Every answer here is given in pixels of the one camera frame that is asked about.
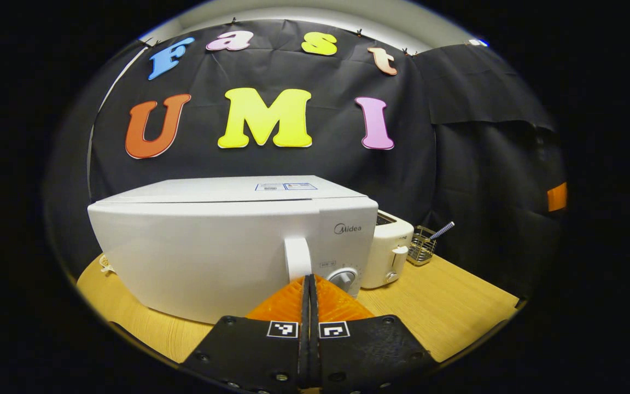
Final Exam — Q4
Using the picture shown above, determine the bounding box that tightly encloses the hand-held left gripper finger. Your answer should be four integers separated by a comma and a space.
181, 275, 312, 392
310, 274, 436, 391

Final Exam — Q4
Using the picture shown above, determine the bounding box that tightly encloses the white microwave oven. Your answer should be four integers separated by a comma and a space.
87, 175, 379, 325

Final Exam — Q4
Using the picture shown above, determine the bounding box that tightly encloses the white toaster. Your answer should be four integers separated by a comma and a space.
360, 210, 415, 289

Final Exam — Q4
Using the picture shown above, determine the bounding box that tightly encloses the wire basket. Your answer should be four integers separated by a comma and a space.
407, 225, 437, 266

